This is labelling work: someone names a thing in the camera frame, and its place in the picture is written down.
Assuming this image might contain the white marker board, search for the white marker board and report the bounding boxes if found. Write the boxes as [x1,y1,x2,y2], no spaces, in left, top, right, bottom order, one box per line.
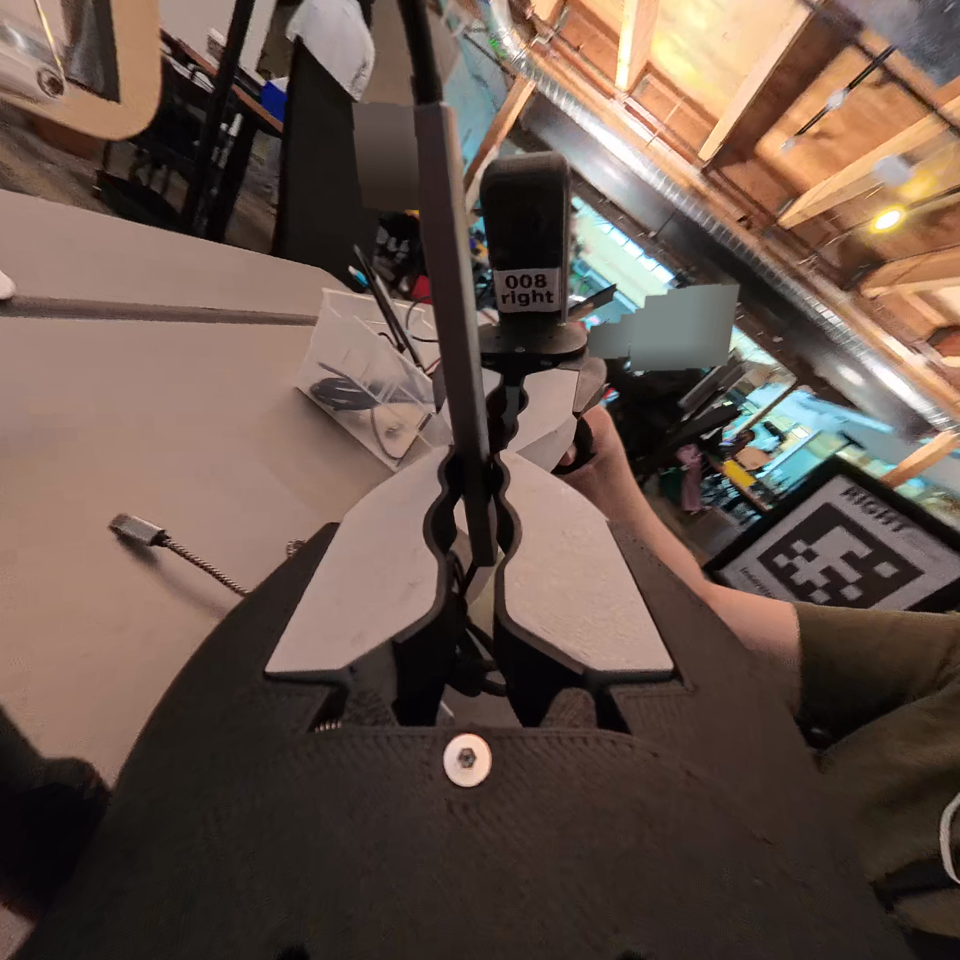
[705,456,960,618]

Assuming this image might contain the grey usb hub with cable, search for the grey usb hub with cable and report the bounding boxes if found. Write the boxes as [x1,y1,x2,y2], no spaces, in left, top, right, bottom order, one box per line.
[396,0,502,569]

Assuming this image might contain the thin black wire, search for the thin black wire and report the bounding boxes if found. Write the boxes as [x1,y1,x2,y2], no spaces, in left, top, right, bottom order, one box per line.
[351,243,440,372]

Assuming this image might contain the black partition panel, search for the black partition panel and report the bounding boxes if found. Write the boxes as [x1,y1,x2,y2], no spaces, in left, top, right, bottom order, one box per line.
[273,37,421,264]

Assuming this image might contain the white cloth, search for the white cloth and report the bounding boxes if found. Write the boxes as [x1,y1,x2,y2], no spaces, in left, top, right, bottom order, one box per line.
[285,0,376,102]

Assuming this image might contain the black white braided usb-c cable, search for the black white braided usb-c cable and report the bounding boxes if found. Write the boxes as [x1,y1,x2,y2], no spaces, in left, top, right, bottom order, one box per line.
[108,512,250,599]

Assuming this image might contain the black pole stand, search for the black pole stand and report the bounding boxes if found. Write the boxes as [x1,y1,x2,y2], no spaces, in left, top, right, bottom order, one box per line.
[183,0,260,241]

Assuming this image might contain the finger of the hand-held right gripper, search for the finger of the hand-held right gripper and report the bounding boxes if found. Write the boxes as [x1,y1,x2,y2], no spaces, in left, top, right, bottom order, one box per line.
[486,367,582,472]

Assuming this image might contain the person's right hand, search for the person's right hand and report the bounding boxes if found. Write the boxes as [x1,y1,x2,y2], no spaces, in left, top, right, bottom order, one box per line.
[556,405,650,525]

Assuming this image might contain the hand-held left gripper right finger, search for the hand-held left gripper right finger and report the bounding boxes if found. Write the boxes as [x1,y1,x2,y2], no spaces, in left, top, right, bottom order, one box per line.
[491,450,676,678]

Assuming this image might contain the person's olive green shirt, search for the person's olive green shirt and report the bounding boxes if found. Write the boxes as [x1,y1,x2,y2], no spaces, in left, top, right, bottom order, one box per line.
[791,600,960,939]

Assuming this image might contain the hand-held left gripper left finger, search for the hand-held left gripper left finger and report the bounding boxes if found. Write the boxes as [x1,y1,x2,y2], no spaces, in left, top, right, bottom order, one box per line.
[264,447,460,681]

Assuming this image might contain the clear plastic bin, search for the clear plastic bin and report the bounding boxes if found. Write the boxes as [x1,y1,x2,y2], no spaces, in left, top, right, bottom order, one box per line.
[296,288,459,474]

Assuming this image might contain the wooden-edged sign stand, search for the wooden-edged sign stand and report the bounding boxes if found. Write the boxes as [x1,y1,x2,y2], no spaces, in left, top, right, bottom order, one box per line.
[0,0,165,144]

